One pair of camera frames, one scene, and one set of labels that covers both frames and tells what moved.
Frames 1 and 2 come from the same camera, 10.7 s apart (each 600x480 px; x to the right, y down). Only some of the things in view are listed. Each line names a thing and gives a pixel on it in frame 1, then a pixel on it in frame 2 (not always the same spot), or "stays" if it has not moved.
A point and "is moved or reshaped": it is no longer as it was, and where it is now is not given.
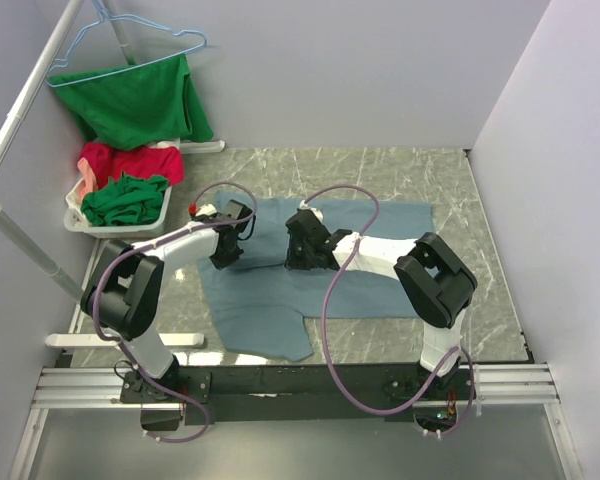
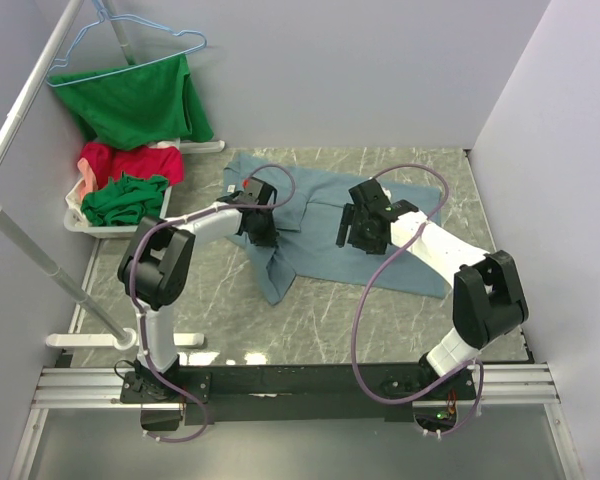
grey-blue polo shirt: (261, 305) is moved or reshaped
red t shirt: (111, 161) stays
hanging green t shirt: (142, 105) stays
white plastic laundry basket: (75, 219) stays
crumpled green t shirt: (125, 200) stays
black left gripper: (221, 262) → (269, 238)
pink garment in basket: (89, 181) stays
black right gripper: (293, 261) → (350, 217)
